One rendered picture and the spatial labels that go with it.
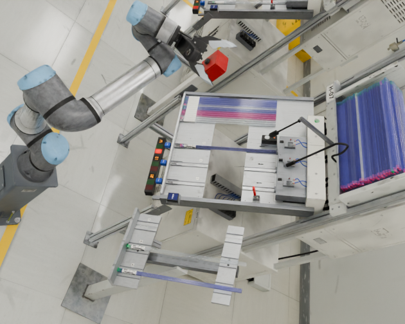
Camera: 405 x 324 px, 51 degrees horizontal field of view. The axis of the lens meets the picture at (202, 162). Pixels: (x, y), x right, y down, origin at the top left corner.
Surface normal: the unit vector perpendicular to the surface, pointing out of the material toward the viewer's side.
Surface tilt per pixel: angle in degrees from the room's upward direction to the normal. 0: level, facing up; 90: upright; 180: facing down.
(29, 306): 0
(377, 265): 90
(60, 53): 0
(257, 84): 90
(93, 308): 0
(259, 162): 46
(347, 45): 90
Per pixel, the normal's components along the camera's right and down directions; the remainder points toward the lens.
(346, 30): -0.14, 0.81
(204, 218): 0.65, -0.35
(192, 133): -0.08, -0.58
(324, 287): -0.74, -0.47
